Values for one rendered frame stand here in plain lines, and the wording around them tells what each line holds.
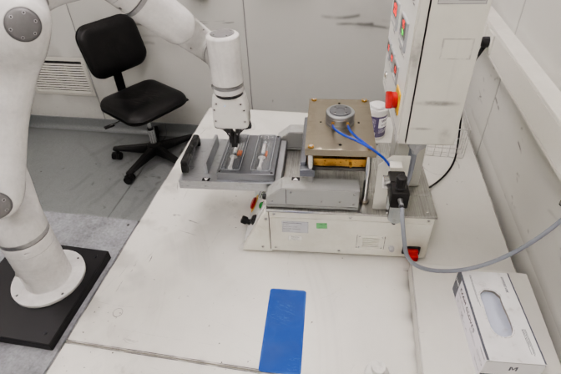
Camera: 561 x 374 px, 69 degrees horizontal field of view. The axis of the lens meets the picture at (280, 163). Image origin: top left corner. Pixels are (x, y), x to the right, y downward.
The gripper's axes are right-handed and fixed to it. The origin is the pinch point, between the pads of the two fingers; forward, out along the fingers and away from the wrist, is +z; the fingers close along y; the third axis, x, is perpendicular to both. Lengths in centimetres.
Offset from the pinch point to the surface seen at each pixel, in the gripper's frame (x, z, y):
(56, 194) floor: 85, 105, -145
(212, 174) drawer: -7.5, 7.4, -6.0
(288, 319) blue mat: -39, 29, 18
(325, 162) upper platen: -10.1, -0.2, 26.8
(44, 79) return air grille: 166, 63, -184
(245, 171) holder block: -8.9, 4.9, 4.4
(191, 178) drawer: -9.8, 7.4, -11.6
